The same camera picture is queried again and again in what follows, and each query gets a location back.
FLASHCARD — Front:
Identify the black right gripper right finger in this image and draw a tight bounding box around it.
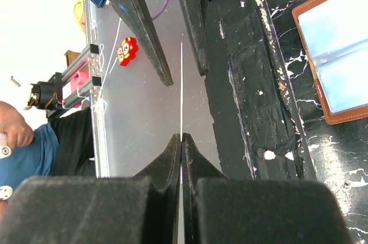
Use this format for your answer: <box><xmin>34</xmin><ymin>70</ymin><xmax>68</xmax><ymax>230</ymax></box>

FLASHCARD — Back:
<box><xmin>181</xmin><ymin>134</ymin><xmax>352</xmax><ymax>243</ymax></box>

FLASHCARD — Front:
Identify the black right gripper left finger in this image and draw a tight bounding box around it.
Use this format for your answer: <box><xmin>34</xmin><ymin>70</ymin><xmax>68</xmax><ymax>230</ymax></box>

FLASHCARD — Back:
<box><xmin>1</xmin><ymin>135</ymin><xmax>181</xmax><ymax>243</ymax></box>

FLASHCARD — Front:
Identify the gold credit card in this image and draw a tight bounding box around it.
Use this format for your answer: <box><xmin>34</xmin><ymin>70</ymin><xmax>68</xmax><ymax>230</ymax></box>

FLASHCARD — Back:
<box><xmin>178</xmin><ymin>42</ymin><xmax>185</xmax><ymax>243</ymax></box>

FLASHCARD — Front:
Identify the brown leather card holder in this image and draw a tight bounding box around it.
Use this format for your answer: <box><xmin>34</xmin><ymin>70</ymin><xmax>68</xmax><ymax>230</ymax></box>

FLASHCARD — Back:
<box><xmin>292</xmin><ymin>0</ymin><xmax>367</xmax><ymax>125</ymax></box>

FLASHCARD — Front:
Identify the red toy block outside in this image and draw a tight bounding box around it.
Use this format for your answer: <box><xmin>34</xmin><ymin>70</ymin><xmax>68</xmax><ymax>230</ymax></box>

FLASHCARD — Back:
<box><xmin>116</xmin><ymin>37</ymin><xmax>139</xmax><ymax>66</ymax></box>

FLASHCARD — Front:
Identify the person in blue shirt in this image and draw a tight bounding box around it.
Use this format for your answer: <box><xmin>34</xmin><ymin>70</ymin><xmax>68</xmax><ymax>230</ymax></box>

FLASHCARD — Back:
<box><xmin>1</xmin><ymin>102</ymin><xmax>95</xmax><ymax>212</ymax></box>

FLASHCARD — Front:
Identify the aluminium frame rail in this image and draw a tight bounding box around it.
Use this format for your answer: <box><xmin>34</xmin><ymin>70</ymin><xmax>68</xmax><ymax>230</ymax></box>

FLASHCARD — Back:
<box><xmin>46</xmin><ymin>0</ymin><xmax>110</xmax><ymax>178</ymax></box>

